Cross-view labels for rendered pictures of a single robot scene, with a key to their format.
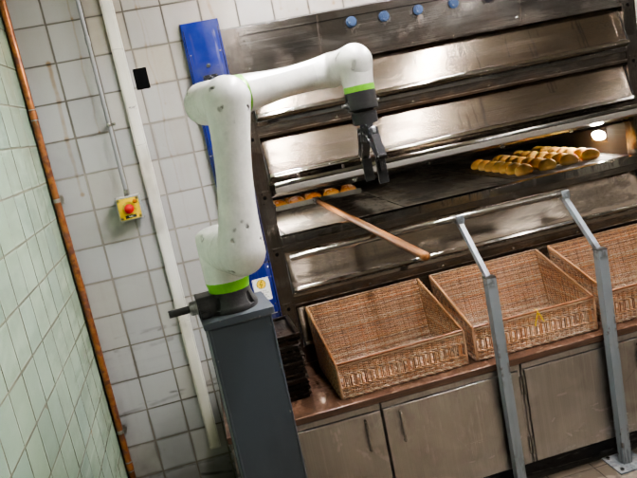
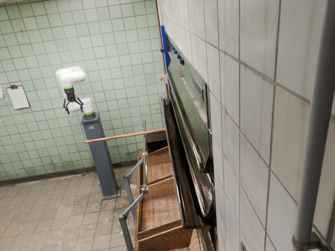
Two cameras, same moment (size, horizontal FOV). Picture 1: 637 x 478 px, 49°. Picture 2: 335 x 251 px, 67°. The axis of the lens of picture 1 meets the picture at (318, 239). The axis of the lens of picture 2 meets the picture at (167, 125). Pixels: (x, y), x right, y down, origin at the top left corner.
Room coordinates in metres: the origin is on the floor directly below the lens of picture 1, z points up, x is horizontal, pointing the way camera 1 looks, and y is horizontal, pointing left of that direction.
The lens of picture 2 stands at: (3.31, -2.49, 2.37)
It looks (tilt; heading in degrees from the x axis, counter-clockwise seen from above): 26 degrees down; 98
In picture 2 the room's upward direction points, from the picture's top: 8 degrees counter-clockwise
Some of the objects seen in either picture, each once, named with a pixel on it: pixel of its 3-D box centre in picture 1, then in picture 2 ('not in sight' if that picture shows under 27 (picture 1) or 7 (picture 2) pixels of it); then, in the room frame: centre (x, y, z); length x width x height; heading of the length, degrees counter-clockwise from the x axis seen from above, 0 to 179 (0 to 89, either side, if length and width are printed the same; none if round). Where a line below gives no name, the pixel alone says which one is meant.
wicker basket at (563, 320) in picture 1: (508, 301); (164, 206); (2.94, -0.78, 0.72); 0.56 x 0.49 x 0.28; 98
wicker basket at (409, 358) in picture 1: (383, 334); (160, 168); (2.84, -0.19, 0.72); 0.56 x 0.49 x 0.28; 101
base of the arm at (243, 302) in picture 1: (212, 302); (90, 113); (1.97, 0.34, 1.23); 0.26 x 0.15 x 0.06; 103
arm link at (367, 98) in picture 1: (360, 101); (69, 90); (2.08, -0.20, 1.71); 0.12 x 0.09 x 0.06; 101
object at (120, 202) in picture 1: (130, 207); (165, 78); (2.91, 0.75, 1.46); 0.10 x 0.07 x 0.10; 99
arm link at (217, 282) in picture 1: (223, 257); (85, 105); (1.97, 0.28, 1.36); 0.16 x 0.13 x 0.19; 27
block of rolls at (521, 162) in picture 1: (532, 158); not in sight; (3.73, -1.22, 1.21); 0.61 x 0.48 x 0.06; 9
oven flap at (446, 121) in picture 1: (454, 118); (184, 119); (3.20, -0.72, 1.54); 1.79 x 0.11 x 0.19; 99
